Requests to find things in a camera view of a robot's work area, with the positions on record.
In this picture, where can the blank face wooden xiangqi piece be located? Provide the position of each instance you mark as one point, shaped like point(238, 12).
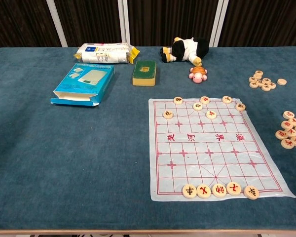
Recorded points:
point(281, 81)

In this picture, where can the blue kitchen scale box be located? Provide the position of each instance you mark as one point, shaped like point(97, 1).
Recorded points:
point(88, 81)

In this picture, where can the black white plush toy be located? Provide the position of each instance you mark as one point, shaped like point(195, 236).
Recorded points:
point(180, 49)

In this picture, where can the wooden xiangqi piece black character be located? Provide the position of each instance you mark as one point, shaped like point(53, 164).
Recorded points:
point(204, 100)
point(253, 85)
point(168, 114)
point(189, 190)
point(266, 88)
point(227, 99)
point(272, 85)
point(240, 106)
point(252, 79)
point(257, 76)
point(260, 83)
point(177, 100)
point(251, 192)
point(258, 72)
point(266, 80)
point(197, 106)

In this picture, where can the pink orange turtle toy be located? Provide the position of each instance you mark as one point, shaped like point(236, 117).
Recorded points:
point(197, 76)

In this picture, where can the teal felt table cover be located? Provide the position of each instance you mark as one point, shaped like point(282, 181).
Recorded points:
point(64, 160)

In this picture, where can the yellow sponge green scouring pad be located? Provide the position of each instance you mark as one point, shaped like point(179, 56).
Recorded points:
point(143, 79)

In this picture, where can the dark ribbed partition panel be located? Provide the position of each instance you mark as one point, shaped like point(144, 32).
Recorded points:
point(88, 22)
point(261, 22)
point(162, 19)
point(14, 22)

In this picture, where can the white tissue pack yellow ends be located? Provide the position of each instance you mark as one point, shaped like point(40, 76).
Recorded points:
point(101, 53)

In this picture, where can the translucent plastic xiangqi board sheet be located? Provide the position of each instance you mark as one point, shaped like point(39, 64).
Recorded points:
point(212, 153)

